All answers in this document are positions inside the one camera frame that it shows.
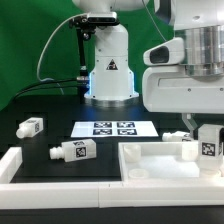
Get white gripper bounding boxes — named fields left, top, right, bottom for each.
left=142, top=37, right=224, bottom=137

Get white square tabletop part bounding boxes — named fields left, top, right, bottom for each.
left=119, top=142, right=224, bottom=181

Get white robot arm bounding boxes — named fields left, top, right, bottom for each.
left=72, top=0, right=224, bottom=115

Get white U-shaped fence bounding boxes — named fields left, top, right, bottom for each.
left=0, top=147, right=224, bottom=209

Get white tag sheet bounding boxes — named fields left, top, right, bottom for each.
left=71, top=121, right=158, bottom=138

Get black cables on table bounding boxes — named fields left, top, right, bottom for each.
left=12, top=78, right=88, bottom=103

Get black camera on stand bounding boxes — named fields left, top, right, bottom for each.
left=69, top=12, right=119, bottom=98

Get grey camera cable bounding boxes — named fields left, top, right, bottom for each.
left=36, top=13, right=88, bottom=83

